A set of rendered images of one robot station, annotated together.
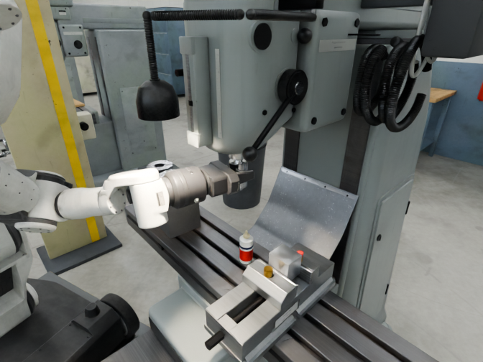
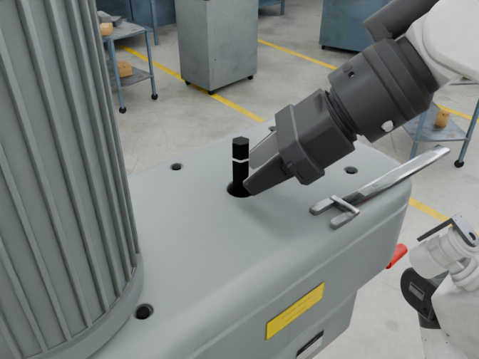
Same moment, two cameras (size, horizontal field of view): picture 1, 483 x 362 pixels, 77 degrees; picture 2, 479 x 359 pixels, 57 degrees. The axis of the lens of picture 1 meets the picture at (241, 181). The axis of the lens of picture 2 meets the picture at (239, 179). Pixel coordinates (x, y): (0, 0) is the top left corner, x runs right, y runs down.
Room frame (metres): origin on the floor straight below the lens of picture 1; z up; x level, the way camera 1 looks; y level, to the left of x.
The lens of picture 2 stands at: (1.13, 0.03, 2.21)
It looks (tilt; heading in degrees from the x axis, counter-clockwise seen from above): 35 degrees down; 183
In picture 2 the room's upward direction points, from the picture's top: straight up
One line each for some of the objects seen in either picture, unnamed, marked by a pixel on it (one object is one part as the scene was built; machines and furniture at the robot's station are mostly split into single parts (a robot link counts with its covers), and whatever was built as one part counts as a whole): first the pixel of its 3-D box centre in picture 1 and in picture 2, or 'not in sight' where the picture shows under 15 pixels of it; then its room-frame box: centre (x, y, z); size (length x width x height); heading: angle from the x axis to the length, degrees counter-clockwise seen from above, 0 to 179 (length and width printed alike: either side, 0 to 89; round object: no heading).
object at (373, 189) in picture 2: not in sight; (390, 179); (0.67, 0.19, 1.89); 0.24 x 0.04 x 0.01; 131
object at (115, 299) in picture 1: (118, 316); not in sight; (0.86, 0.51, 0.50); 0.20 x 0.05 x 0.20; 62
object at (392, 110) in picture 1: (379, 82); not in sight; (0.73, -0.32, 1.45); 0.18 x 0.16 x 0.21; 133
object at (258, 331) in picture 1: (275, 287); not in sight; (0.55, -0.08, 0.99); 0.35 x 0.15 x 0.11; 134
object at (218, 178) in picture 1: (205, 182); not in sight; (0.64, 0.09, 1.23); 0.13 x 0.12 x 0.10; 33
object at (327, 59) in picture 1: (294, 69); not in sight; (0.83, -0.14, 1.47); 0.24 x 0.19 x 0.26; 43
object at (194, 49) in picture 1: (197, 94); not in sight; (0.62, 0.09, 1.45); 0.04 x 0.04 x 0.21; 43
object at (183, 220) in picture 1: (168, 195); not in sight; (0.94, 0.26, 1.03); 0.22 x 0.12 x 0.20; 38
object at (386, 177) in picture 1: (341, 225); not in sight; (1.11, -0.45, 0.78); 0.50 x 0.46 x 1.56; 133
